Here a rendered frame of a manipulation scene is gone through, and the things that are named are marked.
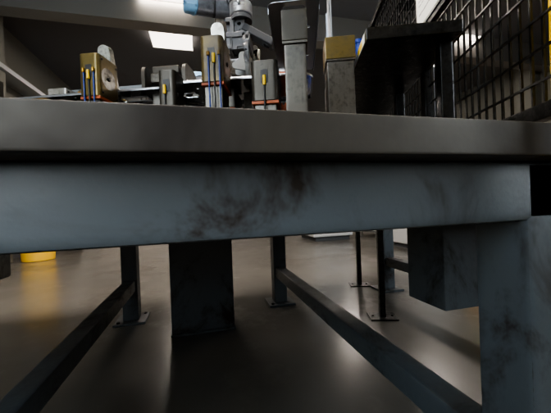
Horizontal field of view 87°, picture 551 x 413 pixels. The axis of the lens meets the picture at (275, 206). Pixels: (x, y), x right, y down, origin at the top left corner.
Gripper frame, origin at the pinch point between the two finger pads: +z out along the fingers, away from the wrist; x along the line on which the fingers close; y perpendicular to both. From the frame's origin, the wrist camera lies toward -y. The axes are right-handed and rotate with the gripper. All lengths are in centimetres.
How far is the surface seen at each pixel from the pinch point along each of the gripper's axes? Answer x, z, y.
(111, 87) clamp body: 16.4, 6.5, 37.9
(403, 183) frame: 61, 41, -27
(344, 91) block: 16.4, 12.9, -28.0
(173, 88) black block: 20.1, 10.0, 17.9
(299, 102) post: 39.9, 23.2, -15.6
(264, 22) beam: -295, -203, 23
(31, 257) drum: -249, 96, 333
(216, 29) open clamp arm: 18.0, -5.9, 6.0
